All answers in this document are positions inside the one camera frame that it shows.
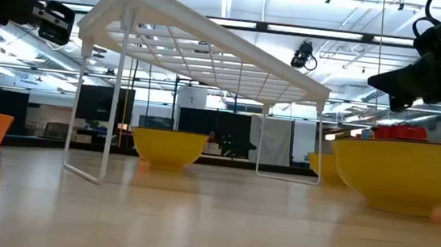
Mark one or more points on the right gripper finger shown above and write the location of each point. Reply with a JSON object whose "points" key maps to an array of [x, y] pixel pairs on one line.
{"points": [[401, 104], [403, 82]]}

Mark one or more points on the yellow bowl with floral inside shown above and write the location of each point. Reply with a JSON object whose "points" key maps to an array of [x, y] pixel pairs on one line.
{"points": [[402, 177], [321, 167], [167, 147]]}

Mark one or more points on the red storage bin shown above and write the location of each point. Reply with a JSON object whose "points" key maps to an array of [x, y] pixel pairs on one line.
{"points": [[406, 133]]}

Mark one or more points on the dark display board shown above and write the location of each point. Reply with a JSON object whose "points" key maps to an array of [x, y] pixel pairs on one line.
{"points": [[155, 122]]}

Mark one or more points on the white hanging cloth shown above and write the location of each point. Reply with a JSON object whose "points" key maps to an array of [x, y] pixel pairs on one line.
{"points": [[275, 141]]}

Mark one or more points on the black wall screen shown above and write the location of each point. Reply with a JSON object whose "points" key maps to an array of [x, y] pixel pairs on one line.
{"points": [[96, 103]]}

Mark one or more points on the black ceiling-mounted camera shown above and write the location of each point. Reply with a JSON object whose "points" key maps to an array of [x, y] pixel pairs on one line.
{"points": [[302, 54]]}

